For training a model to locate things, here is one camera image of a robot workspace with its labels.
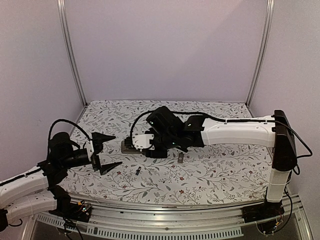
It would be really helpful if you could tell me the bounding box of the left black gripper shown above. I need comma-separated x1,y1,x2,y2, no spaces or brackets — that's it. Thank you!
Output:
60,132,122,176

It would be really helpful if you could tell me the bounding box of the grey battery cover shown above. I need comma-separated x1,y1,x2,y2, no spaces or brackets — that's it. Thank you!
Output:
177,152,184,164

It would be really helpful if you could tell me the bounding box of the white grey remote control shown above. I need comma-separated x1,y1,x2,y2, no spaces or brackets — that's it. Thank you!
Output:
120,141,146,154

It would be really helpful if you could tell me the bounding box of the black battery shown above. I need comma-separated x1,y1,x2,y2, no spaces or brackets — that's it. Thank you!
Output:
135,166,141,176

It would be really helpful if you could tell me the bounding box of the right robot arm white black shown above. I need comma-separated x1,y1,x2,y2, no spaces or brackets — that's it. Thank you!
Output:
131,106,298,218

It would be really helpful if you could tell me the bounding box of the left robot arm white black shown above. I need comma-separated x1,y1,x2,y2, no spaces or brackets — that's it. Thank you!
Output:
0,132,120,231

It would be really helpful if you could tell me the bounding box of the floral patterned table mat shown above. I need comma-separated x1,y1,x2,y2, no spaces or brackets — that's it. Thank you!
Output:
60,100,272,205

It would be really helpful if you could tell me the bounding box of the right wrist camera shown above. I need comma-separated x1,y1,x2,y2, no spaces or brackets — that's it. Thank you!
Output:
122,136,139,151

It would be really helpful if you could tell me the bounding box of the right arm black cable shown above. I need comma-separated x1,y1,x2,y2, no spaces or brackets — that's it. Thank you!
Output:
129,109,314,176

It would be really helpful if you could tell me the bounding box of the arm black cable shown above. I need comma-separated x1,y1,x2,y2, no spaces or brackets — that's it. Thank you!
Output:
129,109,314,176
0,118,92,187

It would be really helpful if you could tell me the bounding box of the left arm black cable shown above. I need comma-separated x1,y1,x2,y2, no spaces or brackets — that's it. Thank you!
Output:
0,118,92,187

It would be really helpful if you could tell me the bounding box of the aluminium front rail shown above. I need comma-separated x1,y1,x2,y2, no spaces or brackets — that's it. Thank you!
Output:
21,193,313,240

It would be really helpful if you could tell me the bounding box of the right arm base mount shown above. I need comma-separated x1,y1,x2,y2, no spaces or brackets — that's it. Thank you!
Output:
241,199,285,223

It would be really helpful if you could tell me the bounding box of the left aluminium frame post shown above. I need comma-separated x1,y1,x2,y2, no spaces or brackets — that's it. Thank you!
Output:
56,0,88,107

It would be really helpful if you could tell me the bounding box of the aluminium frame post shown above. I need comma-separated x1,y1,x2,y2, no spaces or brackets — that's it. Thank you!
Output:
245,0,275,108
56,0,88,107

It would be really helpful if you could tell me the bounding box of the right aluminium frame post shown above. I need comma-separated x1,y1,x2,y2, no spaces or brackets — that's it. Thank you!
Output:
245,0,275,108

